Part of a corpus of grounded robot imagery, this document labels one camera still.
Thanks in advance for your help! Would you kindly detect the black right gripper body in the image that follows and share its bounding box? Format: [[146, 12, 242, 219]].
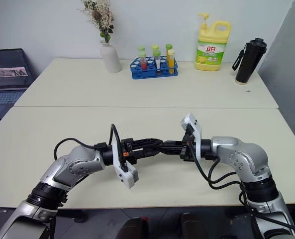
[[180, 134, 193, 162]]

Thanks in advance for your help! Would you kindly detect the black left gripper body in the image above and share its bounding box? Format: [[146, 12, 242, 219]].
[[120, 137, 139, 165]]

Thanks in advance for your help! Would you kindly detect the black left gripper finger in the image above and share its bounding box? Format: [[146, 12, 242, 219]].
[[135, 147, 161, 160], [134, 137, 164, 150]]

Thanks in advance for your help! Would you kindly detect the blue test tube rack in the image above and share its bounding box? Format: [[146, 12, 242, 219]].
[[130, 56, 179, 80]]

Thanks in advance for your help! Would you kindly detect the dark rounded shape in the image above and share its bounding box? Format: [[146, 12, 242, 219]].
[[116, 217, 149, 239], [180, 212, 205, 239]]

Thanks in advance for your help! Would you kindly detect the red liquid test tube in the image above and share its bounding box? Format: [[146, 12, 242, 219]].
[[139, 50, 149, 71]]

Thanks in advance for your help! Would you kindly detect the white labelled test tube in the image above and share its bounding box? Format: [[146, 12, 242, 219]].
[[153, 49, 162, 76]]

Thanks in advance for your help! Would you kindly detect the orange liquid test tube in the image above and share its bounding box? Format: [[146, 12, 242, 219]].
[[167, 48, 176, 75]]

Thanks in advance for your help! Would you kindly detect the black table foot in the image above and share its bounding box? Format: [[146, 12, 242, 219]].
[[57, 209, 89, 224]]

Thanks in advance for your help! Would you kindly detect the white ceramic vase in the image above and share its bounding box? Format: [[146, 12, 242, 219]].
[[99, 39, 123, 74]]

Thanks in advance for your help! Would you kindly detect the yellow detergent pump bottle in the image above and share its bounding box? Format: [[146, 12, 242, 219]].
[[194, 12, 232, 72]]

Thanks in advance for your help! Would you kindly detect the dried flower bouquet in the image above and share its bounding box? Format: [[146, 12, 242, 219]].
[[78, 0, 115, 44]]

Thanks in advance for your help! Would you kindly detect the grey laptop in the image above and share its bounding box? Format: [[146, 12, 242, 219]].
[[0, 48, 37, 120]]

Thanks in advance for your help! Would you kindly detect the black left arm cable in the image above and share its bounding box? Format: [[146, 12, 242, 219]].
[[53, 123, 128, 175]]

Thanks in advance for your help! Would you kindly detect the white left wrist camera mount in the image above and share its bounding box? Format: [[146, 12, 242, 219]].
[[111, 141, 140, 190]]

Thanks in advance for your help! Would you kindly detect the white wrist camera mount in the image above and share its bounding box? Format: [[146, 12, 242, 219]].
[[179, 112, 203, 160], [111, 141, 140, 190]]

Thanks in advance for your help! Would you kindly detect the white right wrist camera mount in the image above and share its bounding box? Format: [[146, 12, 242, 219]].
[[179, 112, 203, 160]]

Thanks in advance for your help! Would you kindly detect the black tumbler with strap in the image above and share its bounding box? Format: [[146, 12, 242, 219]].
[[231, 37, 268, 86]]

